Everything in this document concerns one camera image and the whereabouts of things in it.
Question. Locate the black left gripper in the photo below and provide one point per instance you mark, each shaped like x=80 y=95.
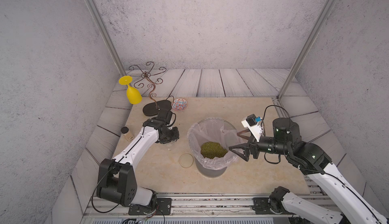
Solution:
x=175 y=137

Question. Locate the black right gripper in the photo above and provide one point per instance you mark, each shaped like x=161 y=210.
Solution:
x=253 y=144

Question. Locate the grey bin with plastic liner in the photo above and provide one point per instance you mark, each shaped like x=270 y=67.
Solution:
x=209 y=140

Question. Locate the glass jar with beige lid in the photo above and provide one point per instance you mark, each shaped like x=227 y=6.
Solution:
x=169 y=146

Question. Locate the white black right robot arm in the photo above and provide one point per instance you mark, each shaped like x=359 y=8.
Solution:
x=314 y=163

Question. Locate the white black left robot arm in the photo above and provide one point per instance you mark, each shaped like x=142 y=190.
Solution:
x=116 y=177

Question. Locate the pile of green mung beans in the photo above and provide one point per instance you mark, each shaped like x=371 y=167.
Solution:
x=213 y=150

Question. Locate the dark metal scroll stand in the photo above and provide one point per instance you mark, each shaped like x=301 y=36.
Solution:
x=152 y=78

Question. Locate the colourful patterned small bowl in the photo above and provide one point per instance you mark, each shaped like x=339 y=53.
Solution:
x=179 y=104

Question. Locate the small black-capped spice bottle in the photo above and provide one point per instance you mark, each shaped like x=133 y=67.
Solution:
x=126 y=133

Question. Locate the yellow plastic goblet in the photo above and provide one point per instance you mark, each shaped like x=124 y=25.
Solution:
x=132 y=93

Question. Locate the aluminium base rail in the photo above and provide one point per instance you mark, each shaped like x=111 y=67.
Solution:
x=190 y=209

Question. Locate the left aluminium frame post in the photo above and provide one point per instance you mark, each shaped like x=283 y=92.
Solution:
x=93 y=9

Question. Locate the aluminium frame post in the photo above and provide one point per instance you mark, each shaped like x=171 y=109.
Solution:
x=93 y=9
x=322 y=17

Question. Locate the right aluminium frame post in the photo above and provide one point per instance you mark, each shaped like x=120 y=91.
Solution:
x=322 y=17

